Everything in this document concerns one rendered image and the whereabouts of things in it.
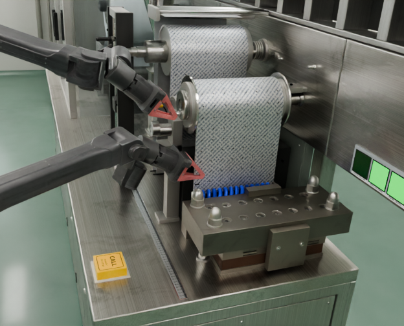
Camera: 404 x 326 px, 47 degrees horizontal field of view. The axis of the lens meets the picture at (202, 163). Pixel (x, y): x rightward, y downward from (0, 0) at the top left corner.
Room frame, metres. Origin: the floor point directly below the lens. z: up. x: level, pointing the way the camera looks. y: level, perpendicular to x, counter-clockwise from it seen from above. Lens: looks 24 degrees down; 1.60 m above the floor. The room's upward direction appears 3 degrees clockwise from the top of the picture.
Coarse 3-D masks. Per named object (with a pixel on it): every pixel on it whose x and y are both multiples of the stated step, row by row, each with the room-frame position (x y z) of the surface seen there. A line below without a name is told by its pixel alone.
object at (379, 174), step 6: (372, 168) 0.93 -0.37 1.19; (378, 168) 0.92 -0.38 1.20; (384, 168) 0.90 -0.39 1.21; (372, 174) 0.93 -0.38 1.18; (378, 174) 0.91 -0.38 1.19; (384, 174) 0.90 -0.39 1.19; (372, 180) 0.92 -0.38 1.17; (378, 180) 0.91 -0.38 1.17; (384, 180) 0.89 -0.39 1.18; (378, 186) 0.91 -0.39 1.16; (384, 186) 0.89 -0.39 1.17
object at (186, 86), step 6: (186, 84) 1.13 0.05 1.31; (282, 84) 1.20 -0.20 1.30; (186, 90) 1.12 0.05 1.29; (192, 90) 1.10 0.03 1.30; (282, 90) 1.18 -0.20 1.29; (192, 96) 1.09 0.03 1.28; (192, 102) 1.08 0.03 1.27; (192, 108) 1.08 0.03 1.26; (192, 114) 1.08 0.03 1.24; (282, 114) 1.17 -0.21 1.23; (186, 120) 1.11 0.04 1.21; (192, 120) 1.09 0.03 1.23; (186, 126) 1.11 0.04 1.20
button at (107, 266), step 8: (96, 256) 0.92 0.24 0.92; (104, 256) 0.92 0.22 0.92; (112, 256) 0.92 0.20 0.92; (120, 256) 0.93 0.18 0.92; (96, 264) 0.89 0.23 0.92; (104, 264) 0.89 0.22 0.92; (112, 264) 0.89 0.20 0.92; (120, 264) 0.89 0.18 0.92; (96, 272) 0.86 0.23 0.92; (104, 272) 0.86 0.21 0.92; (112, 272) 0.87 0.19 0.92; (120, 272) 0.88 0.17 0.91
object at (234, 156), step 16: (224, 128) 1.10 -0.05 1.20; (240, 128) 1.12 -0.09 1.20; (256, 128) 1.14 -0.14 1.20; (272, 128) 1.15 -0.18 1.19; (208, 144) 1.09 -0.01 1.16; (224, 144) 1.10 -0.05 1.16; (240, 144) 1.12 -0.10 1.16; (256, 144) 1.14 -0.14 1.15; (272, 144) 1.15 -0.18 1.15; (208, 160) 1.09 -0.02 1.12; (224, 160) 1.11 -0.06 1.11; (240, 160) 1.12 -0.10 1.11; (256, 160) 1.14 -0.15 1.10; (272, 160) 1.16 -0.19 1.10; (208, 176) 1.09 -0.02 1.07; (224, 176) 1.11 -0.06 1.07; (240, 176) 1.12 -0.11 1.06; (256, 176) 1.14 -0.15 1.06; (272, 176) 1.16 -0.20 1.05
